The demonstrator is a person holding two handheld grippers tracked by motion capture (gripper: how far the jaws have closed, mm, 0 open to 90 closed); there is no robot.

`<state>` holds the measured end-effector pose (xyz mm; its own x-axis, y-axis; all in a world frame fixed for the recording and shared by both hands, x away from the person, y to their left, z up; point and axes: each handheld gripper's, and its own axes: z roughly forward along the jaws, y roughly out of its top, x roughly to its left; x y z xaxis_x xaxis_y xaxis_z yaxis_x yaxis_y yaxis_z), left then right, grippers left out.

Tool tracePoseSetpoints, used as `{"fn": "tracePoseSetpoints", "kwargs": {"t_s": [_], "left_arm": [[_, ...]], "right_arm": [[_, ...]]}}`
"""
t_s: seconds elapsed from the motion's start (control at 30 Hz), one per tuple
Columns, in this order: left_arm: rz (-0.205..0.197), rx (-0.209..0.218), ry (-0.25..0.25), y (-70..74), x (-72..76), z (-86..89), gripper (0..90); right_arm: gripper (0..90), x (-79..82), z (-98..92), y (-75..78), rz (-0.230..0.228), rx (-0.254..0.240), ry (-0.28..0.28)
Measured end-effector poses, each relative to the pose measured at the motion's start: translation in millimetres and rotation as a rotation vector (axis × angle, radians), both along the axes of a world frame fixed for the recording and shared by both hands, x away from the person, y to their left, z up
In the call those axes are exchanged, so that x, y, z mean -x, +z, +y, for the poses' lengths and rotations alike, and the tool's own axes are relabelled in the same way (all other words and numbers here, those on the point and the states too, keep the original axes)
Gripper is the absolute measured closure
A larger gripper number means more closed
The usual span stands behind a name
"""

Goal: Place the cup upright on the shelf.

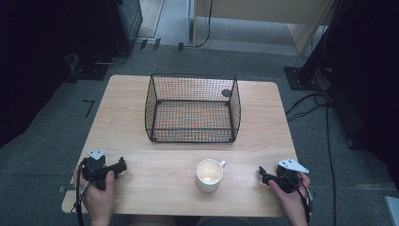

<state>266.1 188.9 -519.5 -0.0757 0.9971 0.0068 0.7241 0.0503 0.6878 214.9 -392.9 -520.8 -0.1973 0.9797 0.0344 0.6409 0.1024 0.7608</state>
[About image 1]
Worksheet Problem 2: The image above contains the black wire mesh basket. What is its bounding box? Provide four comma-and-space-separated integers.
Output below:
144, 73, 242, 144

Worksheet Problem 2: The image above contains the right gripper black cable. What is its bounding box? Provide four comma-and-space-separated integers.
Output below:
281, 171, 314, 226

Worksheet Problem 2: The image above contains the person's left hand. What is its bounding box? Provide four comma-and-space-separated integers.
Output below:
72, 168, 117, 226

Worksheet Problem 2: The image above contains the black hanging cable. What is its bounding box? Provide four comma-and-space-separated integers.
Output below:
182, 0, 215, 50

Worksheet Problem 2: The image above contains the dark equipment stand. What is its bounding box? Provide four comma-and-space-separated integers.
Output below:
65, 0, 144, 83

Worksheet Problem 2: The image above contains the person's right hand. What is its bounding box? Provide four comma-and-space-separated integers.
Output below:
267, 172, 312, 226

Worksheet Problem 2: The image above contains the light grey box corner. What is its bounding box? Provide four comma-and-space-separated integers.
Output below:
384, 195, 399, 226

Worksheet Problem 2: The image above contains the dark curtain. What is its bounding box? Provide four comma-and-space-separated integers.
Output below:
323, 0, 399, 189

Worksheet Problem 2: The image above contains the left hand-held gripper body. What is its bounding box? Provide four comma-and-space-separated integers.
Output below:
80, 149, 120, 191

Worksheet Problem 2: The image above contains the white cup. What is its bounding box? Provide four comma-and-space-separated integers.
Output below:
195, 158, 228, 193

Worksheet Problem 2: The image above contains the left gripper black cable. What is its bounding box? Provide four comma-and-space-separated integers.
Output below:
72, 165, 95, 226

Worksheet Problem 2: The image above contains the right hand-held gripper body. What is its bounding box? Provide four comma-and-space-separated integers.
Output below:
266, 157, 311, 194

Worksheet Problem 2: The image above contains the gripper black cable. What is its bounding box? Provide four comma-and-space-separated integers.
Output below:
281, 171, 314, 226
72, 165, 95, 226

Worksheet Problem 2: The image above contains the black metal stand base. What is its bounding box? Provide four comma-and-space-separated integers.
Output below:
283, 66, 333, 92

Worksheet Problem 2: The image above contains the beige wooden cabinet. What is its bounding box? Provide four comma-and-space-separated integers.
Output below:
191, 0, 335, 55

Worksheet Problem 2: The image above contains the black floor cable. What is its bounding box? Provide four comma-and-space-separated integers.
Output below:
284, 89, 339, 226

